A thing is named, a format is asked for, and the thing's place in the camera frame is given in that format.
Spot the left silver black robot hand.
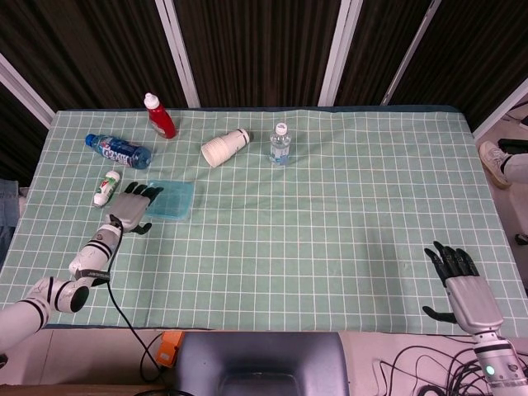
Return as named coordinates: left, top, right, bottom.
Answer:
left=107, top=182, right=165, bottom=236

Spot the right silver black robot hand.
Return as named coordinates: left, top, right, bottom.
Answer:
left=422, top=241, right=505, bottom=333

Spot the small white labelled bottle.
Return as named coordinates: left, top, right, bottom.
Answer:
left=92, top=170, right=122, bottom=209

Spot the blue drink bottle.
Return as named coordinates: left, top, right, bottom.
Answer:
left=84, top=133, right=153, bottom=171

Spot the red ketchup squeeze bottle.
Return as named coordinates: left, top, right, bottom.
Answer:
left=144, top=92, right=178, bottom=140

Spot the blue denim cloth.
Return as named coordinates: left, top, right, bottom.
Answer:
left=0, top=177, right=29, bottom=267

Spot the orange plastic part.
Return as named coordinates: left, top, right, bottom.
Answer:
left=158, top=331, right=185, bottom=368

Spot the white trouser leg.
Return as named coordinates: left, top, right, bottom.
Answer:
left=501, top=152, right=528, bottom=182

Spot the white sneaker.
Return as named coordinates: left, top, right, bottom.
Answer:
left=478, top=140, right=512, bottom=190

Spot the black flat object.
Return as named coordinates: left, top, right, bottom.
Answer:
left=497, top=139, right=528, bottom=153

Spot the clear water bottle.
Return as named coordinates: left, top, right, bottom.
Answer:
left=269, top=120, right=293, bottom=167

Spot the green checked tablecloth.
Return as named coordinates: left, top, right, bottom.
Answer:
left=0, top=105, right=528, bottom=336

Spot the grey robot torso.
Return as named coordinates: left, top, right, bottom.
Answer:
left=172, top=332, right=351, bottom=396

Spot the black floor cable bundle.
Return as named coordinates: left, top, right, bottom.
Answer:
left=377, top=336, right=528, bottom=396

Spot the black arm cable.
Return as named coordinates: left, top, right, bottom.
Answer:
left=106, top=214, right=178, bottom=387

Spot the white partition post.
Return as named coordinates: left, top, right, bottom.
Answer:
left=318, top=0, right=364, bottom=107
left=381, top=0, right=442, bottom=105
left=472, top=78, right=528, bottom=139
left=0, top=53, right=57, bottom=129
left=155, top=0, right=202, bottom=109

